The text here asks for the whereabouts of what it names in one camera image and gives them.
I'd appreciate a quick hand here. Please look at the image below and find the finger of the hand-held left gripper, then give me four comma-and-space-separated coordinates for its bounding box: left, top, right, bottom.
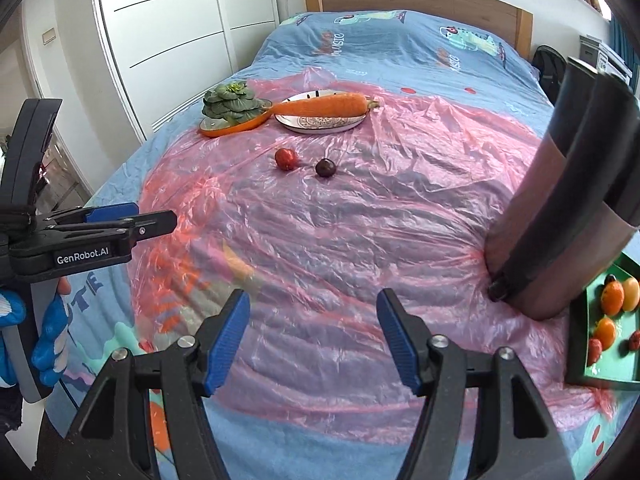
82, 202, 140, 226
116, 211, 177, 246

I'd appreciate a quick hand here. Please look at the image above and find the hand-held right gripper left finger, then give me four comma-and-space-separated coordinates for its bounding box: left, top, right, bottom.
67, 289, 251, 480

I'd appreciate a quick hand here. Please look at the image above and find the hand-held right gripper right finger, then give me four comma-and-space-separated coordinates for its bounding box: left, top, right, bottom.
376, 288, 576, 480

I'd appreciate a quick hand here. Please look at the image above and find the green tray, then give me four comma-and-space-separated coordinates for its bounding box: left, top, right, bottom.
565, 251, 640, 392

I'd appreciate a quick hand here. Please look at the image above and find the medium orange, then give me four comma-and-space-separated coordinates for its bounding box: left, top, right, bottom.
593, 317, 617, 351

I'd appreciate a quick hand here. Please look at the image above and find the large bumpy mandarin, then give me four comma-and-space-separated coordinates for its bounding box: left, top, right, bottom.
600, 280, 626, 317

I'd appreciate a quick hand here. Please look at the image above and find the smooth orange with stem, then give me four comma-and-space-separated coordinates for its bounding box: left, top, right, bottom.
620, 276, 640, 312

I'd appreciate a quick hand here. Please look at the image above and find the person's left hand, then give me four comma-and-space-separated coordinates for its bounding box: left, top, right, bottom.
0, 277, 72, 388

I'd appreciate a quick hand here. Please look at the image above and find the light wooden cabinet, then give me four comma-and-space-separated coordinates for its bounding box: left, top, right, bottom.
42, 140, 93, 213

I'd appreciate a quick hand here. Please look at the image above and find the orange oval plate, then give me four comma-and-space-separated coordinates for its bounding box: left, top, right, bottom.
199, 100, 275, 138

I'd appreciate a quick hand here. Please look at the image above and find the pink plastic sheet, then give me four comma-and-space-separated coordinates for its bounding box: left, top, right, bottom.
127, 65, 621, 436

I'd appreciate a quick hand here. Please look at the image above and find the green bok choy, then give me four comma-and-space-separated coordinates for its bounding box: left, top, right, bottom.
201, 80, 273, 126

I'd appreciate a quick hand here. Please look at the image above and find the white wardrobe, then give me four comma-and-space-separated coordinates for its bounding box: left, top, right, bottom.
90, 0, 278, 141

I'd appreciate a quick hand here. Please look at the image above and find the white patterned plate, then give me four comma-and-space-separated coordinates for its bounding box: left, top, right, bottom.
274, 89, 368, 135

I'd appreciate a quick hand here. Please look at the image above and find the large carrot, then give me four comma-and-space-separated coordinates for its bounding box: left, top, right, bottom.
270, 92, 381, 118

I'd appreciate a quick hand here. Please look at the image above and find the blue printed bed sheet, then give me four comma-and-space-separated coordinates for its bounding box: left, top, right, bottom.
37, 9, 636, 480

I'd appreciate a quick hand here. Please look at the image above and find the black backpack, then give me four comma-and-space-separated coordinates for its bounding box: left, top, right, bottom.
531, 45, 568, 106

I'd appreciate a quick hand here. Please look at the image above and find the white printer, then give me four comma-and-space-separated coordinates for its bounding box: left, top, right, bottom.
579, 35, 633, 83

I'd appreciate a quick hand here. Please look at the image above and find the teal curtain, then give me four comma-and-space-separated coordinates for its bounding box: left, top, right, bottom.
607, 15, 640, 96

